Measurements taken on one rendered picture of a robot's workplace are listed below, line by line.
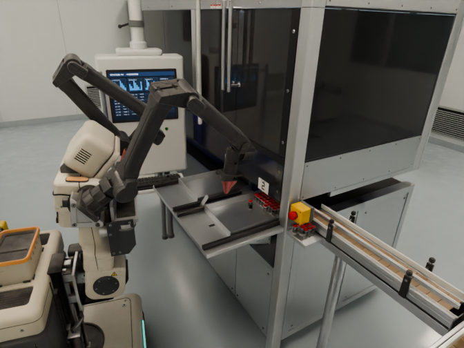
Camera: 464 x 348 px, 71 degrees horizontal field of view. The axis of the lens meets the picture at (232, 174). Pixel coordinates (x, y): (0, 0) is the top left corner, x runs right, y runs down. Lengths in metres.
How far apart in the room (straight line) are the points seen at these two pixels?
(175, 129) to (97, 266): 1.04
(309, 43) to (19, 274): 1.38
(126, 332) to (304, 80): 1.50
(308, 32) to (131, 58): 1.10
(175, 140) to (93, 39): 4.60
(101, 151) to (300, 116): 0.75
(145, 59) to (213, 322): 1.67
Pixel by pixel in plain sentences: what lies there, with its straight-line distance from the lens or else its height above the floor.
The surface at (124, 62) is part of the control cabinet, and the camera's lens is 2.04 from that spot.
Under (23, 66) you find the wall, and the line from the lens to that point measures 6.56.
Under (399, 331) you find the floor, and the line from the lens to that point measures 2.53.
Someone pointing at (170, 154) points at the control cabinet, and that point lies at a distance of 2.21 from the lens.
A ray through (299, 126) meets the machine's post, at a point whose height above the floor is 1.37.
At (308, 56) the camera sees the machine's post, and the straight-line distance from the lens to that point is 1.30.
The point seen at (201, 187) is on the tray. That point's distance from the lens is 1.87.
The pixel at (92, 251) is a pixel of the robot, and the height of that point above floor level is 0.90.
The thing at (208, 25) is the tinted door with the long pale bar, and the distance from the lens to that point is 1.96.
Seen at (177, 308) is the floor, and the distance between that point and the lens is 2.38.
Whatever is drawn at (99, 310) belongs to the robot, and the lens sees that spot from 2.09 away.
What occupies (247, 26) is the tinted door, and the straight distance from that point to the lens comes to 1.62.
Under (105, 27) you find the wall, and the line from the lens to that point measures 6.63.
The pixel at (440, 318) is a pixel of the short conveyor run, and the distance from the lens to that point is 1.33.
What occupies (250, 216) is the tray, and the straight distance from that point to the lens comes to 1.62.
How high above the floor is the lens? 1.76
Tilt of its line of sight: 25 degrees down
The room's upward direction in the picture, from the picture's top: 2 degrees clockwise
